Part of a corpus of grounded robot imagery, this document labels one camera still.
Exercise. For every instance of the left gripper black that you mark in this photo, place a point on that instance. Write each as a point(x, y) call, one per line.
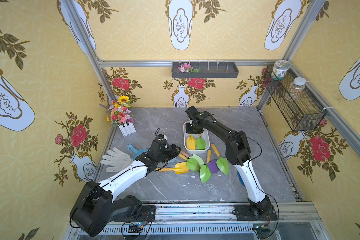
point(172, 151)

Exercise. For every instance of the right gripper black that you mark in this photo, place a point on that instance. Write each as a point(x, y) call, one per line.
point(193, 125)

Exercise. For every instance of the green trowel yellow handle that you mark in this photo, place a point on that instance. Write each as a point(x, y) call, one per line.
point(200, 143)

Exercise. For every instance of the purple shovel pink handle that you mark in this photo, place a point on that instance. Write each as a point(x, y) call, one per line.
point(213, 167)

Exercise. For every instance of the blue small trowel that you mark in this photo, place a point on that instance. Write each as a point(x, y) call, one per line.
point(240, 179)

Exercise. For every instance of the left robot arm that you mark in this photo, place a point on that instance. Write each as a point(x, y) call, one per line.
point(97, 204)

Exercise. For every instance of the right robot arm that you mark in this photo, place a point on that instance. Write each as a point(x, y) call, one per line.
point(238, 153)

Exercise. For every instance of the white storage box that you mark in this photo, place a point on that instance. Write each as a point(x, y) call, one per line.
point(204, 135)

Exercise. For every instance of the yellow scoop shovel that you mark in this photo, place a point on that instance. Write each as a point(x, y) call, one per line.
point(180, 168)

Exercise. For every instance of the light blue dustpan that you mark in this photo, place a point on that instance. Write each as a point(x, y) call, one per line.
point(135, 151)

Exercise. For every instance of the white work glove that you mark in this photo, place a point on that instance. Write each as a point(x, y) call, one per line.
point(116, 160)

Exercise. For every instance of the green pointed trowel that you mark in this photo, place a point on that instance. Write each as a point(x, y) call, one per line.
point(205, 172)

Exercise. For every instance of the pink flowers on shelf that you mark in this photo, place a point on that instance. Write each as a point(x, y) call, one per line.
point(187, 68)

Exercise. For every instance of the flower pot white fence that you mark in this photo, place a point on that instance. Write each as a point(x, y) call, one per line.
point(120, 115)

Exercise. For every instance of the jar with patterned lid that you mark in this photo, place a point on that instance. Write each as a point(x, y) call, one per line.
point(280, 69)

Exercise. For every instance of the jar with white lid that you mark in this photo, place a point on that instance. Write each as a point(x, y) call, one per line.
point(295, 89)

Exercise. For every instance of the green wide shovel yellow handle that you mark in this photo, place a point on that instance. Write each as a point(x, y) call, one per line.
point(192, 163)

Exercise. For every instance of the light green shovel wooden handle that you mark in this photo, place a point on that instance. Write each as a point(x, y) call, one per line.
point(197, 158)

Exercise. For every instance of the dark wall shelf tray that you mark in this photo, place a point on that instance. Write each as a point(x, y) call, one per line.
point(209, 69)

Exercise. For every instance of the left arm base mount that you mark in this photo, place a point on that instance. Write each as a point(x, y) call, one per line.
point(130, 209)

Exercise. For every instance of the black wire basket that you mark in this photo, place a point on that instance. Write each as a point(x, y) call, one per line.
point(302, 113)

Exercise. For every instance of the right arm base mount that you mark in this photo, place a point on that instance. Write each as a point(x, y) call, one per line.
point(255, 211)

